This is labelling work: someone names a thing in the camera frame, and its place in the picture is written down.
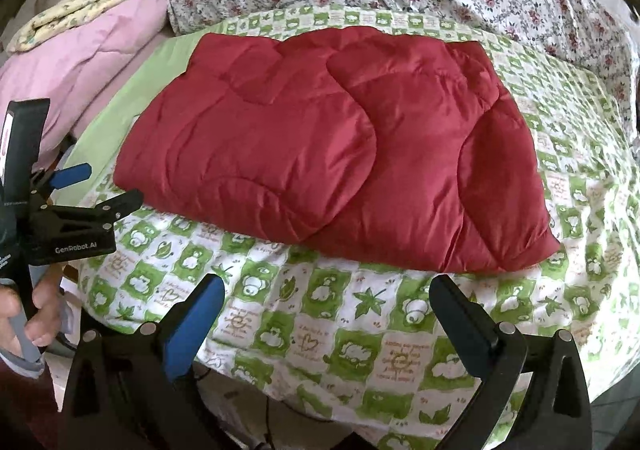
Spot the green checked bed sheet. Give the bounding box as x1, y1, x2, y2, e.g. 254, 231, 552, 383
75, 4, 640, 450

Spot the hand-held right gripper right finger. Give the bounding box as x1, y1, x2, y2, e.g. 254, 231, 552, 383
428, 274, 594, 450

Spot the red quilted blanket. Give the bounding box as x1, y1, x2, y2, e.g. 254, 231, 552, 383
113, 25, 562, 276

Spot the pink blanket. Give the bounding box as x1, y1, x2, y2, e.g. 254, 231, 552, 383
0, 0, 170, 166

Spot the person's left hand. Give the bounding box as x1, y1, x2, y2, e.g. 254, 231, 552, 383
0, 269, 67, 367

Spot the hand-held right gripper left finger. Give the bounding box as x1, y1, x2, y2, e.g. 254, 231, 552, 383
62, 273, 227, 450

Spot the plain light green sheet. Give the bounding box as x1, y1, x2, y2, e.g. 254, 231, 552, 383
64, 32, 213, 181

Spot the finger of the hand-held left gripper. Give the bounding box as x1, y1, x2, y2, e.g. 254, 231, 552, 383
49, 163, 94, 192
46, 188, 144, 232

